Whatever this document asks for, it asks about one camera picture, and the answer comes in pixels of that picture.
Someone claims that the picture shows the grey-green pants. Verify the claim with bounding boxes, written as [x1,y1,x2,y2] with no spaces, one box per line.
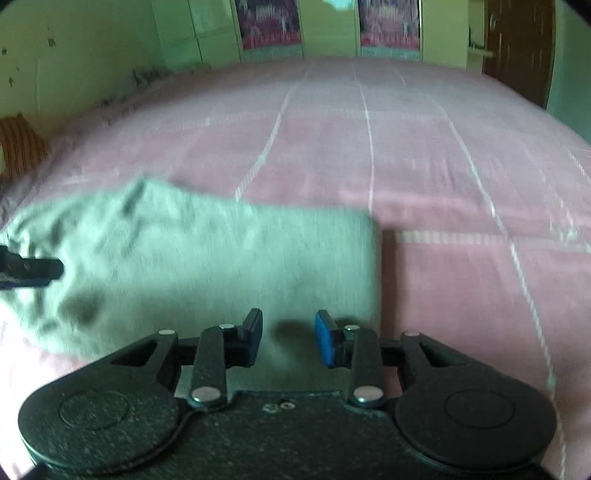
[1,178,381,390]

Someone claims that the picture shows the pink checked bedsheet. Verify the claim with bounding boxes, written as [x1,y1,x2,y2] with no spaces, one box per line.
[1,59,590,479]

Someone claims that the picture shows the dark brown wooden door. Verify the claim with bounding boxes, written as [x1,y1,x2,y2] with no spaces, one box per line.
[483,0,555,108]

